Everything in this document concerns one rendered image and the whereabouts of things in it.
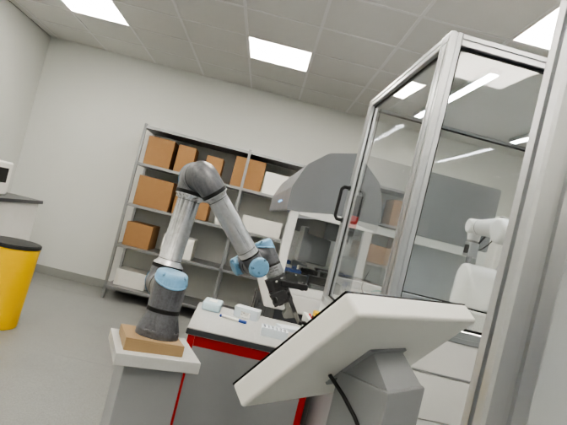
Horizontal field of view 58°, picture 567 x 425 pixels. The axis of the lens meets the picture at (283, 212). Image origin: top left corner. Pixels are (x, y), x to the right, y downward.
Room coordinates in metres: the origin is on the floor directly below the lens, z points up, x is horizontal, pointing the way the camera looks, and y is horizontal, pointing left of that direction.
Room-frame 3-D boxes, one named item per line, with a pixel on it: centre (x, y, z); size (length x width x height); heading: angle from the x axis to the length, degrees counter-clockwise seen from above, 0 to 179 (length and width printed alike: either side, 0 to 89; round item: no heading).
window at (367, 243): (2.08, -0.35, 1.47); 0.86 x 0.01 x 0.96; 5
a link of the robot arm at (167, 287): (1.81, 0.33, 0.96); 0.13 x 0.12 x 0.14; 23
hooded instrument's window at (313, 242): (3.85, -0.52, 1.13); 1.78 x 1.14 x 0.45; 5
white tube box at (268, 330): (2.39, -0.09, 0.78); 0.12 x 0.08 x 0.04; 92
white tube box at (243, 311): (2.67, 0.06, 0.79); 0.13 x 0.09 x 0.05; 81
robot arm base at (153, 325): (1.80, 0.33, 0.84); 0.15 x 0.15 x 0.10
